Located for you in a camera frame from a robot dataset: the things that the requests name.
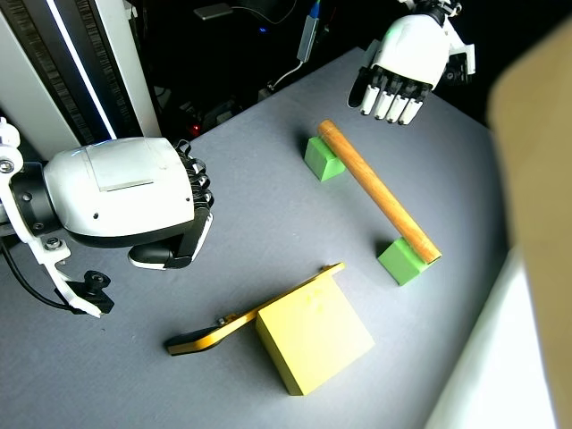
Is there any yellow hacksaw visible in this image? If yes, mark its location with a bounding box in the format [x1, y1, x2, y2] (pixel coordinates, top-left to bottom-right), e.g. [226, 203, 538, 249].
[164, 262, 346, 358]

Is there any wooden dowel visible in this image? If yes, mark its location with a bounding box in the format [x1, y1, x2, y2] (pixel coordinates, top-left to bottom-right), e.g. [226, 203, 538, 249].
[317, 119, 442, 264]

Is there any white column with light strip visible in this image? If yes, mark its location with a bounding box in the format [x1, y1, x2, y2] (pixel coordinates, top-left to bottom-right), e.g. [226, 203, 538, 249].
[0, 0, 163, 162]

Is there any grey table cloth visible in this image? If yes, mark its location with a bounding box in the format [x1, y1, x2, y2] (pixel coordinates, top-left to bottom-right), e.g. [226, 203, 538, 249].
[0, 46, 510, 429]

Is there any green support block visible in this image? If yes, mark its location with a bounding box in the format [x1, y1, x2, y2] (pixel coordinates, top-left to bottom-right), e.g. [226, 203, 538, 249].
[376, 237, 437, 287]
[304, 136, 348, 182]

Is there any grey flat device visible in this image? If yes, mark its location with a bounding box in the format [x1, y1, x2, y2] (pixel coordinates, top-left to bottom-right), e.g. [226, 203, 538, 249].
[193, 4, 234, 21]

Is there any yellow block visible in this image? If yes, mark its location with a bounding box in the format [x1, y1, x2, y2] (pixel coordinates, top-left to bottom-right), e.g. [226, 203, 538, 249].
[255, 273, 376, 397]

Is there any white board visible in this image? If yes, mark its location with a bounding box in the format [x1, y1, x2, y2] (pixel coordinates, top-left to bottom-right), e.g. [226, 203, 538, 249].
[424, 249, 559, 429]

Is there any tan cardboard panel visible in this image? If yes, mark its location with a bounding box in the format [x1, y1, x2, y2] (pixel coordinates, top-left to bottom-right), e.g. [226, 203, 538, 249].
[486, 17, 572, 429]

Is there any white cable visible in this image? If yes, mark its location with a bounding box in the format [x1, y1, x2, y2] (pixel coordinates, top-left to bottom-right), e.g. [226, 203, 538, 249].
[267, 59, 307, 90]

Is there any grey cable adapter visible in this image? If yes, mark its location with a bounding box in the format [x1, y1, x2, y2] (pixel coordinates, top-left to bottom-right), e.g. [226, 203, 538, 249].
[298, 0, 324, 62]

